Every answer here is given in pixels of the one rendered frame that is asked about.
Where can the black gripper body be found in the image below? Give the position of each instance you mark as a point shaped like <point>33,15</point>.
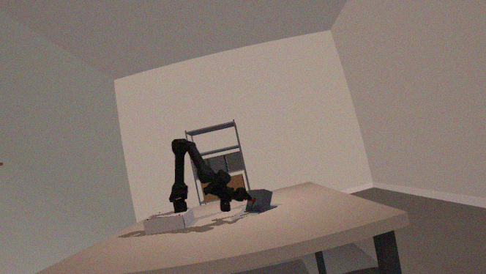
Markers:
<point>228,193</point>

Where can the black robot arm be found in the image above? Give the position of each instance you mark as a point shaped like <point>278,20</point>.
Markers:
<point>205,174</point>

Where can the grey sloped panel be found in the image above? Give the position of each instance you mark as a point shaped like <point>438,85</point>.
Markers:
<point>262,201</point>

